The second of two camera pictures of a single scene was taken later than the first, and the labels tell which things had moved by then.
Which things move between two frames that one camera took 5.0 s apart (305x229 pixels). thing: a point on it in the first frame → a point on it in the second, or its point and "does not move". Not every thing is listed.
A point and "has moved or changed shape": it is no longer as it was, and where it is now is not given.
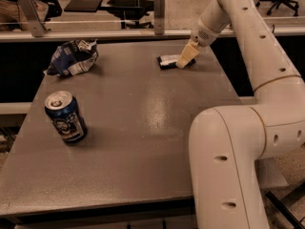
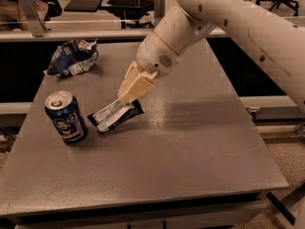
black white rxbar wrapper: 169,61 has moved or changed shape
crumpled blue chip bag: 72,58 does not move
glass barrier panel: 132,9 does not move
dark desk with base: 133,5 does not move
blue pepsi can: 63,110 does not move
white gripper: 206,35 → 154,55
